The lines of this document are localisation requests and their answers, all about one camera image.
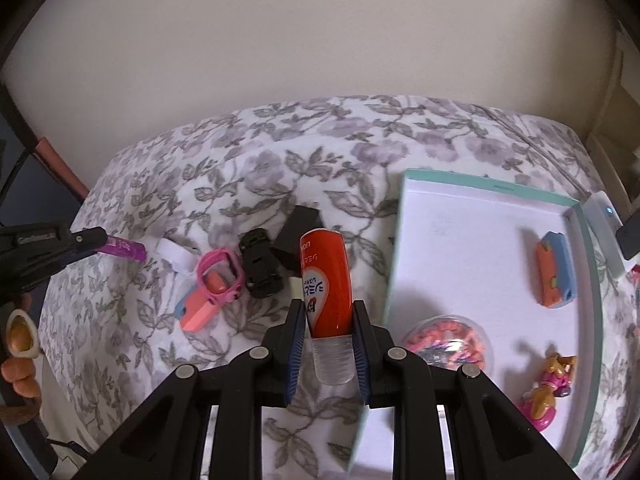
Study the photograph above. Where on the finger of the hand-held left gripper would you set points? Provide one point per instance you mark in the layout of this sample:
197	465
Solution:
90	240

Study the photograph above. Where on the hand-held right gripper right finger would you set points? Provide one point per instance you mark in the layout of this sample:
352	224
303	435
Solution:
361	355

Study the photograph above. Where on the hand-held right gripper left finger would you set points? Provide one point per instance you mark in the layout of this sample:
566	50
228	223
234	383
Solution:
295	355

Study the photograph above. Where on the purple tube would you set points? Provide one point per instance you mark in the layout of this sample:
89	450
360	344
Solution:
125	248

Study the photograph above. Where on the orange glue tube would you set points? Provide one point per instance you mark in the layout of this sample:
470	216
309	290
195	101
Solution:
325	280

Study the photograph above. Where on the round clear bead container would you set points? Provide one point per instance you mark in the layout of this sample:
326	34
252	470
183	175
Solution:
445	340

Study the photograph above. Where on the black toy car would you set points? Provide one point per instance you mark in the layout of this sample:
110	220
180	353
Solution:
260	270

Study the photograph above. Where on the pink kids watch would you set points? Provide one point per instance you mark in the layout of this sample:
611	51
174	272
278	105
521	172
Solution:
220	296

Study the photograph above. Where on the orange and blue toy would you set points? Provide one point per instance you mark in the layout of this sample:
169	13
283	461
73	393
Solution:
552	275
197	312

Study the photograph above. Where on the black power adapter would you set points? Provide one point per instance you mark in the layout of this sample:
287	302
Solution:
297	230

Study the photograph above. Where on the teal cardboard tray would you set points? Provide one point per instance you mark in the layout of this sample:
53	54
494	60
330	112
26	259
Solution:
475	260

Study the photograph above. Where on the pink dog figure toy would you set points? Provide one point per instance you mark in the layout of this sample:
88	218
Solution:
542	400

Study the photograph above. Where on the cream tape roll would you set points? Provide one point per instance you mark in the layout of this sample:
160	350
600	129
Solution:
32	332

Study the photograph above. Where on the orange round object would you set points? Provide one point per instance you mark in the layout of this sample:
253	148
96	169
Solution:
17	370

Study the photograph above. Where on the white power strip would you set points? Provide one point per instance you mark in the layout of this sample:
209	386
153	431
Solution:
600	225

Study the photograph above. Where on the black plugged charger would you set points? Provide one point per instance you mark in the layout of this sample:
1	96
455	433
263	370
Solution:
631	237

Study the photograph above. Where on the white wooden shelf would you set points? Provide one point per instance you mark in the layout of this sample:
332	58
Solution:
617	85

